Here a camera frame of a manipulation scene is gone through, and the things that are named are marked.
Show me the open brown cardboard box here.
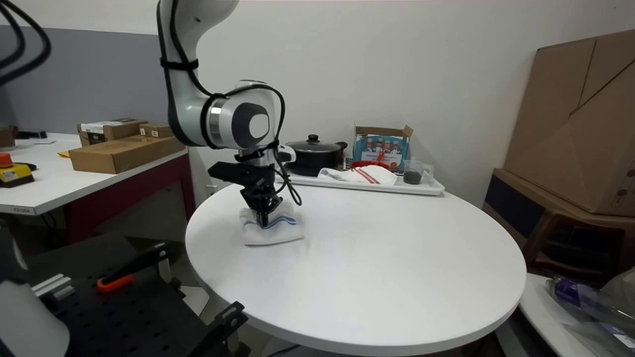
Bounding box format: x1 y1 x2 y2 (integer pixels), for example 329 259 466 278
77 118 148 148

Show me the dark wooden stand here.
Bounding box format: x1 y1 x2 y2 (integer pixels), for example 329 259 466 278
481 167 635 290

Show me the small white round table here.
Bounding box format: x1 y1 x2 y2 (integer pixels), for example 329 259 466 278
517 274 635 357

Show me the open blue printed cardboard box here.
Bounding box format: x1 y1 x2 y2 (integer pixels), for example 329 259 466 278
348 124 414 175

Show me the black perforated breadboard table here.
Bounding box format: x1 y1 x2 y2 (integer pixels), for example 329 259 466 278
25 235 253 357

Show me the black clamp with orange handle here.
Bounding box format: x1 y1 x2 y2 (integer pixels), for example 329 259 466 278
94 241 184 296

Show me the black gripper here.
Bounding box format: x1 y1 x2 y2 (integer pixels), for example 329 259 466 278
235 157 281 231

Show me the yellow and black tool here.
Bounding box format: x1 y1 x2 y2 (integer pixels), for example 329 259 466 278
0 163 35 189

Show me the small brown cardboard box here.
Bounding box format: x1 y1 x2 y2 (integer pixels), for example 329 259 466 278
136 124 174 140

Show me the black pot with lid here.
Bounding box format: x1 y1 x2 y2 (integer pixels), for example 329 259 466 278
285 134 348 179

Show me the white cloth with red stripes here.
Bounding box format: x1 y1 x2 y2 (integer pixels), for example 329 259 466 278
317 163 400 189

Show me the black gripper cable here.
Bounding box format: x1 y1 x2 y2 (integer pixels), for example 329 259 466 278
265 142 305 209

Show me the large brown cardboard box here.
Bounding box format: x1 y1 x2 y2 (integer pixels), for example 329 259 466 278
501 29 635 219

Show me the white rectangular tray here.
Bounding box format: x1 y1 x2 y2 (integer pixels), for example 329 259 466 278
279 165 446 199

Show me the flat brown cardboard box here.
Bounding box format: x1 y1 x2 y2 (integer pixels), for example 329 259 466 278
67 136 186 177

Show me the thick black cable bundle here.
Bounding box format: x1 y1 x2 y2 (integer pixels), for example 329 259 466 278
0 0 53 88

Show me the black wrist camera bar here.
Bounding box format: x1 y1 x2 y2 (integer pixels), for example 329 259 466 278
208 161 265 189

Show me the silver aluminium extrusion piece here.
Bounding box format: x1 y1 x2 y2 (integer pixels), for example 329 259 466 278
29 272 75 300

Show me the white desk with red side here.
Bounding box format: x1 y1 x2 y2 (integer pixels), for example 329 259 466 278
0 132 196 247

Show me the grey partition panel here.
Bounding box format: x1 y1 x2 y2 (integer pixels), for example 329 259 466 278
0 27 174 138

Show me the white cloth with blue stripes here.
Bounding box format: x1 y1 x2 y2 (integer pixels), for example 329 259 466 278
237 197 307 249

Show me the black metal bracket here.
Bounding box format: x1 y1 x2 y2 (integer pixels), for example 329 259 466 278
196 300 249 357

